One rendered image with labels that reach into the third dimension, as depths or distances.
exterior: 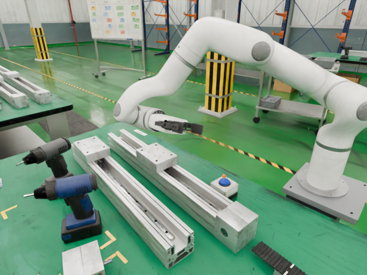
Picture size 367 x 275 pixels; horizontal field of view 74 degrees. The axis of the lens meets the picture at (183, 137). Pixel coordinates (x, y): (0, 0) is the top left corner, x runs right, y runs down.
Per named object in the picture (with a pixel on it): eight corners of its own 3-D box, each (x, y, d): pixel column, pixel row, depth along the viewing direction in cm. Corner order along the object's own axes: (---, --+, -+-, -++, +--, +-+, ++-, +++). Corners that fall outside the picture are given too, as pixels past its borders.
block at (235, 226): (259, 233, 82) (263, 211, 78) (235, 254, 75) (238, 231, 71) (237, 218, 88) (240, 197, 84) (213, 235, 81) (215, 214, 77)
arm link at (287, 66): (355, 126, 85) (331, 109, 100) (382, 96, 80) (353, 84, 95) (231, 59, 77) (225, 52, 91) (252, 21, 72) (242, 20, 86)
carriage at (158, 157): (177, 168, 107) (177, 155, 104) (157, 178, 100) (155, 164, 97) (157, 154, 118) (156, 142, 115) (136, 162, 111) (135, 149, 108)
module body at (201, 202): (233, 221, 87) (235, 202, 83) (213, 235, 81) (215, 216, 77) (125, 142, 142) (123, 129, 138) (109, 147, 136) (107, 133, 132)
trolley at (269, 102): (325, 123, 367) (344, 52, 323) (321, 137, 325) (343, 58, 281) (256, 111, 416) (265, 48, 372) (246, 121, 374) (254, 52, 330)
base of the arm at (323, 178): (308, 165, 114) (318, 129, 106) (355, 184, 102) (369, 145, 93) (288, 182, 103) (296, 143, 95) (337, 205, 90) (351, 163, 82)
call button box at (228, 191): (237, 196, 99) (238, 183, 96) (220, 206, 94) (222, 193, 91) (222, 186, 105) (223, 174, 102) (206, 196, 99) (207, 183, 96)
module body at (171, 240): (193, 251, 76) (194, 231, 72) (167, 270, 70) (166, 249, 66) (93, 152, 131) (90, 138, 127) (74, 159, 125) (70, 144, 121)
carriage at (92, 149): (111, 160, 113) (110, 147, 110) (88, 168, 107) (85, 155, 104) (98, 147, 124) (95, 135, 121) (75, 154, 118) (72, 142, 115)
